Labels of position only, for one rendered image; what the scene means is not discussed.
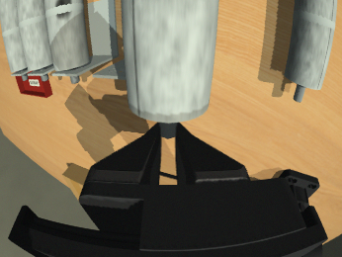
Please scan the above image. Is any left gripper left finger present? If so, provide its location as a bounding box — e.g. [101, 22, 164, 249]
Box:
[85, 123, 161, 185]

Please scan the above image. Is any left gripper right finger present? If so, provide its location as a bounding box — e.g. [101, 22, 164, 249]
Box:
[175, 123, 251, 185]

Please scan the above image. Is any red rectangular tray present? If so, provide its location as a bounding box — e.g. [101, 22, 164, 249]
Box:
[15, 76, 52, 98]

